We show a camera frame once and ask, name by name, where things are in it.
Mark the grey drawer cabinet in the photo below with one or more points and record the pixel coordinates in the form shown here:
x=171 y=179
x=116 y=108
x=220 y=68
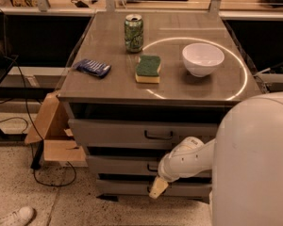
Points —
x=178 y=97

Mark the grey drawer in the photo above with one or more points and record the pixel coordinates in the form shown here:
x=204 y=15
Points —
x=115 y=187
x=122 y=166
x=138 y=134

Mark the grey top drawer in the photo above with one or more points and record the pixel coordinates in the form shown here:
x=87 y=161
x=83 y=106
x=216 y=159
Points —
x=138 y=134

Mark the brown cardboard box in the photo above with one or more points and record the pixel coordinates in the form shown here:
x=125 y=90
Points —
x=52 y=129

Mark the green yellow sponge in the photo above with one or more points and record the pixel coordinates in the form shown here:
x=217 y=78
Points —
x=147 y=69

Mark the white bowl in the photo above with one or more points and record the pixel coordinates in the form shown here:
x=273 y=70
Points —
x=202 y=59

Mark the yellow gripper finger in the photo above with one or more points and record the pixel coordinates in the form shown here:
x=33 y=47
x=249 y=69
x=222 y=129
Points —
x=158 y=187

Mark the grey bottom drawer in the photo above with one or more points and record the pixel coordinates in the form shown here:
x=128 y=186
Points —
x=115 y=187

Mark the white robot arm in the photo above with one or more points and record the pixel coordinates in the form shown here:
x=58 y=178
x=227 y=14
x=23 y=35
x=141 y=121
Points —
x=246 y=160

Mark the white sneaker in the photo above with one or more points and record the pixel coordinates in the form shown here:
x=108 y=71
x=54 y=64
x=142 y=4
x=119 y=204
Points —
x=19 y=217

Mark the green soda can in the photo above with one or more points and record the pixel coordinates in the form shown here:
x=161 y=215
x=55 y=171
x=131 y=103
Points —
x=133 y=33

